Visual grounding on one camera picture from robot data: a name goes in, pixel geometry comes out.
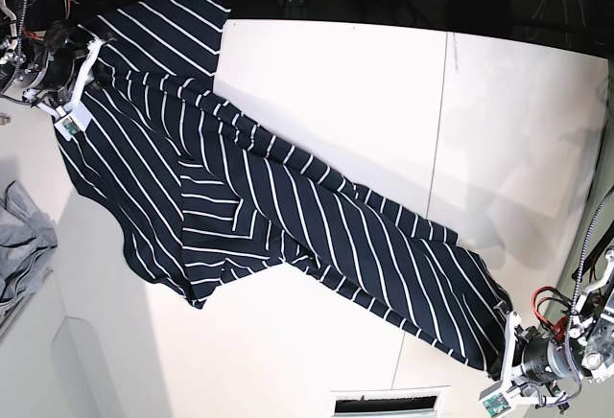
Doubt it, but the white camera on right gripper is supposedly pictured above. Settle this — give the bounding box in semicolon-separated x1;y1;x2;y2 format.
22;36;105;142

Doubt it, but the white vent slot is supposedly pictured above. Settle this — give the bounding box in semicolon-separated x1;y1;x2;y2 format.
328;386;449;418

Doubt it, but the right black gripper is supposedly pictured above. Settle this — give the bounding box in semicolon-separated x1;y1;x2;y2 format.
28;47;79;90

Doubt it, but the black round stool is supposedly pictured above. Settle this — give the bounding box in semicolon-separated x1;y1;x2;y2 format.
444;0;513;37

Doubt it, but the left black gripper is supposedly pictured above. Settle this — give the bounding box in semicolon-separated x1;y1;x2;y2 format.
517;334;569;384

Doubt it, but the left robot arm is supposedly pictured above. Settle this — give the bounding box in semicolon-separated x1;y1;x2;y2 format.
512;190;613;412

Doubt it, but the small white edge clip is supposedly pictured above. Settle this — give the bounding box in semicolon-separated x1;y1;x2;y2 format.
0;114;11;126

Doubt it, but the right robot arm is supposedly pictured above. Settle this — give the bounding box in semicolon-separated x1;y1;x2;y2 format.
1;0;76;99

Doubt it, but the grey clothes pile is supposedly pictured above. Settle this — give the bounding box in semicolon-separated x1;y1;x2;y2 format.
1;180;58;316

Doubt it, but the grey-green side panel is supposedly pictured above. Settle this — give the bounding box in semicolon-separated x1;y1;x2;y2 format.
499;58;614;407

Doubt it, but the navy white striped t-shirt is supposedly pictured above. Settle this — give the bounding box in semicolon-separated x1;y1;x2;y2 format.
59;0;509;372

